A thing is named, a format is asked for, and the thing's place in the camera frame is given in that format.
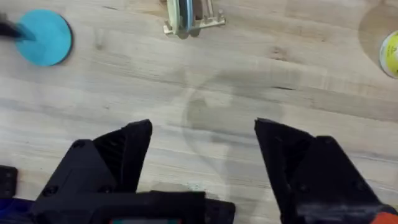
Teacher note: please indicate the blue round plate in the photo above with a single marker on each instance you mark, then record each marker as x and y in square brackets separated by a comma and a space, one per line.
[46, 39]

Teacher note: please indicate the pale wooden peg rack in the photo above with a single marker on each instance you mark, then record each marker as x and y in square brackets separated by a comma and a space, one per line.
[205, 22]

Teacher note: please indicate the cream round plate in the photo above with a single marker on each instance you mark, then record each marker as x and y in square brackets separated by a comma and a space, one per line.
[173, 15]

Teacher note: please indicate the blue-rimmed round plate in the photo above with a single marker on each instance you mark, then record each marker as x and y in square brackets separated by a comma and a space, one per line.
[187, 14]

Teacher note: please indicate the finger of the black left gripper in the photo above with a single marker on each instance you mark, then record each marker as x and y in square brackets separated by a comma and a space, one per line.
[11, 29]

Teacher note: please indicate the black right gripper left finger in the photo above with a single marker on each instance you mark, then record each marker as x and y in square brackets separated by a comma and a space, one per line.
[93, 174]

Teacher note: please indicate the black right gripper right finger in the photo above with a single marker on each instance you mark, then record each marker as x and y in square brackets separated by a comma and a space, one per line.
[311, 180]

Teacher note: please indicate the yellow-green round plate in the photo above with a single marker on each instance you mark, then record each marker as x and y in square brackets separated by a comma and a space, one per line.
[390, 54]

